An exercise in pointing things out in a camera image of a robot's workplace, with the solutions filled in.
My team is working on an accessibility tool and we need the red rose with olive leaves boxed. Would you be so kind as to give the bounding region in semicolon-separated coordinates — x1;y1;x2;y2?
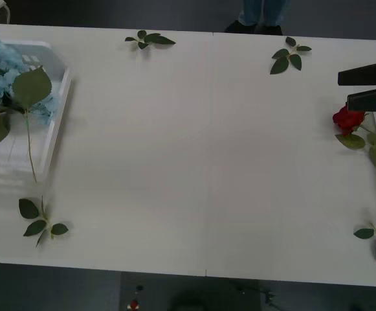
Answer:
332;105;376;169

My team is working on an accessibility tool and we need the person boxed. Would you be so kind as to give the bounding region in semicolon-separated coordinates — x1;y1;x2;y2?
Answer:
224;0;293;36

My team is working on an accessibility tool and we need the dark robot torso base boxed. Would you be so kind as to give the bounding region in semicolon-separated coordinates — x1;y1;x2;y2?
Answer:
119;271;276;311

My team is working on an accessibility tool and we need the pale blue flower large leaf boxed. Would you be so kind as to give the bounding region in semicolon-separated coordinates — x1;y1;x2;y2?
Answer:
11;65;62;184

